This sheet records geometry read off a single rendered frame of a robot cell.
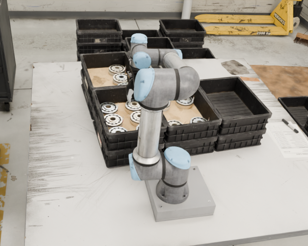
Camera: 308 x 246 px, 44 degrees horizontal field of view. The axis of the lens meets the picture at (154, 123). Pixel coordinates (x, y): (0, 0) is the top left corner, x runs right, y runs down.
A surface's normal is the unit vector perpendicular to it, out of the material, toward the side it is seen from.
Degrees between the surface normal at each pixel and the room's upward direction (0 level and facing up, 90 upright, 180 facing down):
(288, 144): 0
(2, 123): 0
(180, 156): 8
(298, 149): 0
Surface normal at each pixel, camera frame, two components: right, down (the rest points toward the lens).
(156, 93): 0.16, 0.56
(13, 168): 0.10, -0.79
